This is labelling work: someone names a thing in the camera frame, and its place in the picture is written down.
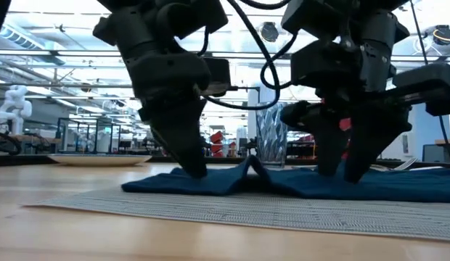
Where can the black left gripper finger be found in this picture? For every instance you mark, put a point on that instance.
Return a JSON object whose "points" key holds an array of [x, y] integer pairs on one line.
{"points": [[148, 116], [181, 145]]}

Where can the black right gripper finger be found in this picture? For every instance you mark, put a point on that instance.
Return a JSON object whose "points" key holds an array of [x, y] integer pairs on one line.
{"points": [[370, 145], [328, 152]]}

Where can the dark blue cloth napkin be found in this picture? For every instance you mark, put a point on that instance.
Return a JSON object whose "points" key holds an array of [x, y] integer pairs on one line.
{"points": [[217, 183]]}

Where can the clear faceted drinking glass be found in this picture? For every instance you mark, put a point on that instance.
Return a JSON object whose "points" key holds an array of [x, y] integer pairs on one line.
{"points": [[271, 134]]}

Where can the grey woven placemat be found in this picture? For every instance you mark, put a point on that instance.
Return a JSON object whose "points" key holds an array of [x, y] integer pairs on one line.
{"points": [[225, 214]]}

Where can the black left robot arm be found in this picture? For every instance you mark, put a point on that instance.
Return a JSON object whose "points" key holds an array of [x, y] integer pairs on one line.
{"points": [[145, 25]]}

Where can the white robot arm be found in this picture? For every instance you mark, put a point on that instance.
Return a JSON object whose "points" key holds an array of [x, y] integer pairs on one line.
{"points": [[14, 108]]}

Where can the large red bin stack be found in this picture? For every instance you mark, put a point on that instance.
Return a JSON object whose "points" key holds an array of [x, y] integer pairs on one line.
{"points": [[344, 124]]}

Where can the small red bin stack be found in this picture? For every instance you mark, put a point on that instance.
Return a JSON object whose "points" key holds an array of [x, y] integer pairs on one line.
{"points": [[217, 143]]}

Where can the silver fork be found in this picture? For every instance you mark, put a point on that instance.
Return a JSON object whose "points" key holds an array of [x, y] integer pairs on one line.
{"points": [[406, 164]]}

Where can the black slanted pole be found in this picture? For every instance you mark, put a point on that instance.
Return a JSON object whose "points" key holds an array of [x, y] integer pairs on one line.
{"points": [[446, 141]]}

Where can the wooden side table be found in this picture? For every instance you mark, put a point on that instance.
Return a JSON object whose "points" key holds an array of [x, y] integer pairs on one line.
{"points": [[448, 141]]}

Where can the grey box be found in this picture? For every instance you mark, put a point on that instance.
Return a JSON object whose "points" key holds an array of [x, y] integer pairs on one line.
{"points": [[433, 153]]}

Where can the blue patterned plate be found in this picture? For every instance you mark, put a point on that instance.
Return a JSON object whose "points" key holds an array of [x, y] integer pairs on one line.
{"points": [[98, 160]]}

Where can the white pillar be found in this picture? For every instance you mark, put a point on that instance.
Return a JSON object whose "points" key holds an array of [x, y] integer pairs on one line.
{"points": [[252, 119]]}

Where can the black gantry stand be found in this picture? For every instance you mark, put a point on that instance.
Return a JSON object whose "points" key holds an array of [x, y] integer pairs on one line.
{"points": [[246, 87]]}

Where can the wooden workbench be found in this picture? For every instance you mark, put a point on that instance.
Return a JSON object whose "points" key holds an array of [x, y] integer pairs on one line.
{"points": [[36, 138]]}

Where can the wall switch panel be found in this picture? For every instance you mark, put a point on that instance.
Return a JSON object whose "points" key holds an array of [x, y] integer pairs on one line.
{"points": [[405, 144]]}

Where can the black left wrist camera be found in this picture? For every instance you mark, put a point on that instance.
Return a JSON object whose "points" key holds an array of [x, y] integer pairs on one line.
{"points": [[217, 76]]}

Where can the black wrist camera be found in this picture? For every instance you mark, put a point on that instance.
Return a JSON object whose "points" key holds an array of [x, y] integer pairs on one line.
{"points": [[319, 65], [217, 76]]}

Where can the black round overhead camera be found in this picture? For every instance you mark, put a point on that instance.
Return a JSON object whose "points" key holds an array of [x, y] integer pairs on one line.
{"points": [[443, 35], [269, 32]]}

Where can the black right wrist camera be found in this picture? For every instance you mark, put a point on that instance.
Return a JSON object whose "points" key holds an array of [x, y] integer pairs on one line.
{"points": [[319, 65]]}

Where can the black rack frame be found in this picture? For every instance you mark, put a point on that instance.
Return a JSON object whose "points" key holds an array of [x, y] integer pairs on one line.
{"points": [[59, 136]]}

